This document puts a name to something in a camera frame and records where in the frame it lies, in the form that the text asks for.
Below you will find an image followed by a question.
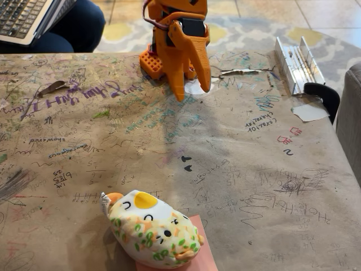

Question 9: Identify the white plush toy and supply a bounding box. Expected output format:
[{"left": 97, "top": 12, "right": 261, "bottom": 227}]
[{"left": 99, "top": 189, "right": 205, "bottom": 270}]

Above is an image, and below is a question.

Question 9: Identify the grey yellow patterned rug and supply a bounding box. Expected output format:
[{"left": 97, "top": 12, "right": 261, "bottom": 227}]
[{"left": 94, "top": 15, "right": 361, "bottom": 94}]

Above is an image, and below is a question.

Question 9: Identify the scribbled brown paper cover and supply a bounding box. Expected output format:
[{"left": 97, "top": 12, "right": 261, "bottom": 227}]
[{"left": 0, "top": 51, "right": 361, "bottom": 271}]

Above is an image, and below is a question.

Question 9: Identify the torn brown paper flap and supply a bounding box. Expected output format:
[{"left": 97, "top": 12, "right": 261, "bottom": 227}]
[{"left": 36, "top": 80, "right": 67, "bottom": 98}]

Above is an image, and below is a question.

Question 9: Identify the black chair back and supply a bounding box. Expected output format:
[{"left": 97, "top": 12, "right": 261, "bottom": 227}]
[{"left": 303, "top": 82, "right": 341, "bottom": 126}]

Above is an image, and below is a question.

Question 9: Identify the silver laptop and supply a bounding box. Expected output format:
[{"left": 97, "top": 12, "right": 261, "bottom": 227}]
[{"left": 0, "top": 0, "right": 77, "bottom": 47}]

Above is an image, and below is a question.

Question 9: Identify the grey sofa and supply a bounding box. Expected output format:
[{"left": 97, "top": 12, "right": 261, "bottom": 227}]
[{"left": 334, "top": 62, "right": 361, "bottom": 189}]

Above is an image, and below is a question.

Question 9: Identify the pink paper sheet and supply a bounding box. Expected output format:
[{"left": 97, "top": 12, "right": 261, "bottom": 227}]
[{"left": 134, "top": 214, "right": 219, "bottom": 271}]

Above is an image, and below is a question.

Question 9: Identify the servo cable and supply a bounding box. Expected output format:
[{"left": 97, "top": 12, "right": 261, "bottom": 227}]
[{"left": 141, "top": 0, "right": 170, "bottom": 29}]

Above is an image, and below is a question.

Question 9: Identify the aluminium rail profile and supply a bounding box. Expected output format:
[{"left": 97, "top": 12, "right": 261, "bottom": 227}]
[{"left": 274, "top": 36, "right": 326, "bottom": 97}]

